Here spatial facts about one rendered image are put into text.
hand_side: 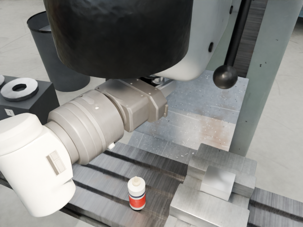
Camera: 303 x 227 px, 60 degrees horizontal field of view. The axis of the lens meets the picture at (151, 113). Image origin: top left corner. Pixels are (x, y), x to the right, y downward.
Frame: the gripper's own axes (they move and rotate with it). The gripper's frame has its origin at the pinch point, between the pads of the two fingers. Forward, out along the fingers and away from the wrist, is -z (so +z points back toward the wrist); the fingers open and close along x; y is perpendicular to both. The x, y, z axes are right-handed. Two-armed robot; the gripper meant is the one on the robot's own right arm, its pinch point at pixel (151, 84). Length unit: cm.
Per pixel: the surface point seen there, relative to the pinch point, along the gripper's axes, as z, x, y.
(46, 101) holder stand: 6.0, 32.5, 17.7
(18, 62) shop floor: -66, 253, 123
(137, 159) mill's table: -4.9, 9.6, 33.4
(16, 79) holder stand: 8.2, 41.2, 13.5
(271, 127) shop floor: -151, 2, 123
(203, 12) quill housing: 5.1, -11.2, -16.8
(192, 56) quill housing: 5.5, -10.9, -11.8
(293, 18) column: -42.2, -9.0, -2.0
